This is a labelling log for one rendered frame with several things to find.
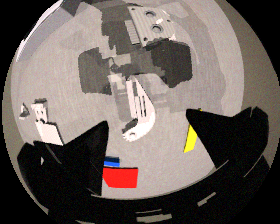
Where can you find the yellow flat bar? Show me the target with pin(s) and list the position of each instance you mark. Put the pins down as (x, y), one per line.
(190, 140)

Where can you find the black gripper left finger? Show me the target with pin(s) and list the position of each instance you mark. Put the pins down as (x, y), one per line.
(83, 157)

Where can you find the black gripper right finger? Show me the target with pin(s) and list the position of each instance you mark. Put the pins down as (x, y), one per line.
(217, 133)

